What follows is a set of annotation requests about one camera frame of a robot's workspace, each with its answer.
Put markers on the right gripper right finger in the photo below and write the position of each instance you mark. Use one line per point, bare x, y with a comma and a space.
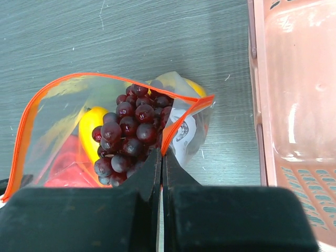
230, 218

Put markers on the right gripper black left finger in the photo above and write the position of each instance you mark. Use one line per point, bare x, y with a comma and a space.
123, 218

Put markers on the watermelon slice toy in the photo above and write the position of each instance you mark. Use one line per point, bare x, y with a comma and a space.
71, 167

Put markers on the clear zip bag orange zipper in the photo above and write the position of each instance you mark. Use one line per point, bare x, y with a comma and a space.
54, 112

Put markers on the orange mango toy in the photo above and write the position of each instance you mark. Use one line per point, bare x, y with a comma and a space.
92, 118

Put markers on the pink plastic basket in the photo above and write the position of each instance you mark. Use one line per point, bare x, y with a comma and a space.
292, 69

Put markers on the yellow lemon toy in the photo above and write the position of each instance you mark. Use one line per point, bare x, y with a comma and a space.
196, 87

